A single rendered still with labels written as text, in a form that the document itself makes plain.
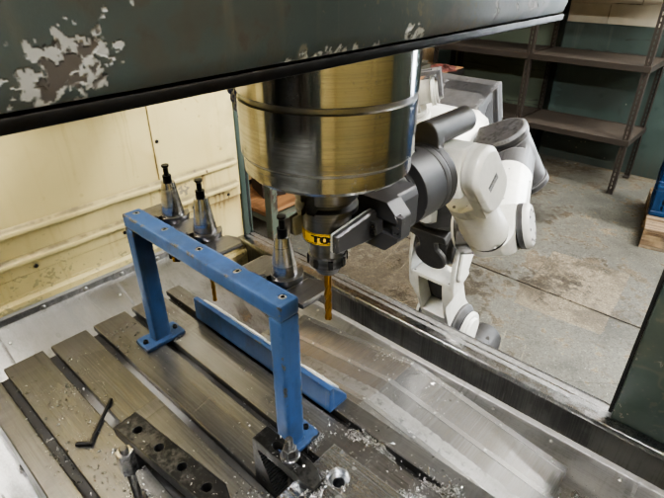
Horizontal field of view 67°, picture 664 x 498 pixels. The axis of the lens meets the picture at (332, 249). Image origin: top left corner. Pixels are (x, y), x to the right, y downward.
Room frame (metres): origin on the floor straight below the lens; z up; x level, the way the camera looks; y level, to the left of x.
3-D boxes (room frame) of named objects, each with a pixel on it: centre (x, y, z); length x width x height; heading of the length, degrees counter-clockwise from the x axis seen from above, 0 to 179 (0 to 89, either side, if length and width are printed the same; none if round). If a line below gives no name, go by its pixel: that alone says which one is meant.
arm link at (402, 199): (0.53, -0.06, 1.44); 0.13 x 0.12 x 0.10; 48
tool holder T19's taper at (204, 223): (0.84, 0.24, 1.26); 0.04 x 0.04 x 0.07
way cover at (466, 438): (0.89, -0.12, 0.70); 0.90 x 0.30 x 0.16; 48
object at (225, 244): (0.81, 0.20, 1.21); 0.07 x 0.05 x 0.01; 138
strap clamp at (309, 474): (0.51, 0.07, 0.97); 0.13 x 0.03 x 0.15; 48
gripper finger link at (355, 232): (0.44, -0.03, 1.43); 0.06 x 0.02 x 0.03; 138
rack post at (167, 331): (0.91, 0.40, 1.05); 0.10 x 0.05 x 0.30; 138
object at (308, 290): (0.66, 0.04, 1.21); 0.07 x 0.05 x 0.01; 138
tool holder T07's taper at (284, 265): (0.70, 0.08, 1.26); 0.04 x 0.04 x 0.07
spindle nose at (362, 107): (0.45, 0.00, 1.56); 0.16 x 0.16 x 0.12
